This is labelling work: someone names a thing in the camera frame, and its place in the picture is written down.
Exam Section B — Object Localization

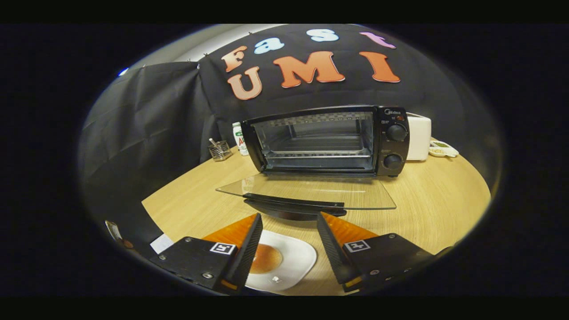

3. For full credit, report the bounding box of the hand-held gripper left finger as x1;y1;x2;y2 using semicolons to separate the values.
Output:
150;213;264;295

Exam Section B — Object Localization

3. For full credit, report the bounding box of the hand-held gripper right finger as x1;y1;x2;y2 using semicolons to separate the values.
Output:
317;212;438;293

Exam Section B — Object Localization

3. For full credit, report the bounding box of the brown round bread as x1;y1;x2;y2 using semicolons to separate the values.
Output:
250;244;283;274

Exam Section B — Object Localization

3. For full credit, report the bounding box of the black toaster oven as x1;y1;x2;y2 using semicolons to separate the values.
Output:
216;105;410;221

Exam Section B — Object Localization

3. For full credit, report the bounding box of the white square plate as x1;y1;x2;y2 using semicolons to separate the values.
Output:
245;229;317;292

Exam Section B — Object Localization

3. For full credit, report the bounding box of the white paper card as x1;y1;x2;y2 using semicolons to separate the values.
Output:
150;233;175;255

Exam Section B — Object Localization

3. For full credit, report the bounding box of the white bottle with green label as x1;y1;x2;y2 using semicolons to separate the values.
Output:
232;122;249;156

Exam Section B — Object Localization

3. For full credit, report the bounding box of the white box-shaped appliance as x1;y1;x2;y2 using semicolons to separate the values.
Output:
407;113;432;161

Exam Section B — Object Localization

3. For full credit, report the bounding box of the small white dish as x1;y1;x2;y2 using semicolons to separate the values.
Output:
429;140;459;158

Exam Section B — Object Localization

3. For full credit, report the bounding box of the wire mesh holder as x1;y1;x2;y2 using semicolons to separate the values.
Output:
208;138;232;161

